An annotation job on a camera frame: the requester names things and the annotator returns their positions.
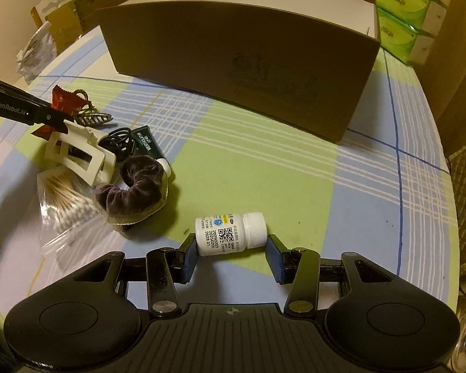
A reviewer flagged red snack packet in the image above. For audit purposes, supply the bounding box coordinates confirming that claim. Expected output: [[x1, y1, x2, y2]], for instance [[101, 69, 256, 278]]
[[32, 85, 91, 140]]

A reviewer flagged white hair claw clip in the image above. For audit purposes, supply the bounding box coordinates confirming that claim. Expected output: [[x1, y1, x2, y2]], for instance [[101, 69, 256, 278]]
[[44, 120, 116, 187]]

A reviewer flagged white pill bottle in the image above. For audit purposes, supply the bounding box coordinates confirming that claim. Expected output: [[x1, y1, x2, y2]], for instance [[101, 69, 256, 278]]
[[194, 212, 267, 257]]

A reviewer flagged dark purple velvet scrunchie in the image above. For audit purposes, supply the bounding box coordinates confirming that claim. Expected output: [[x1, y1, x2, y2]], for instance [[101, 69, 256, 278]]
[[93, 155, 167, 222]]

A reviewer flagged cotton swabs plastic bag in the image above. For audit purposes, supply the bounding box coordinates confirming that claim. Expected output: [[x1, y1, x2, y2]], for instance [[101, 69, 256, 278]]
[[37, 166, 114, 272]]

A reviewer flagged green lip gel tube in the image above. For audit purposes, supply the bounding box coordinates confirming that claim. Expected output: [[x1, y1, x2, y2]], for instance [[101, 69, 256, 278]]
[[130, 126, 172, 177]]

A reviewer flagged cardboard boxes pile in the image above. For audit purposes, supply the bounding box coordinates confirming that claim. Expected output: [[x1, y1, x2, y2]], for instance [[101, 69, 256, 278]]
[[16, 0, 149, 83]]

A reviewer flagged checked tablecloth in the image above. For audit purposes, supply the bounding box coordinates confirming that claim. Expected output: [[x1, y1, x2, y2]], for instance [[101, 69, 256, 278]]
[[0, 30, 459, 324]]

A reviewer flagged brown cardboard box white inside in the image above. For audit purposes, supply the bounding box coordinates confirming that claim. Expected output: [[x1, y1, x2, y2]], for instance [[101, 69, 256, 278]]
[[97, 0, 381, 142]]

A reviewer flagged green tissue pack stack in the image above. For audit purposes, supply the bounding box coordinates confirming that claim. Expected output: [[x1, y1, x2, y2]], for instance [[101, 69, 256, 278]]
[[376, 0, 451, 66]]

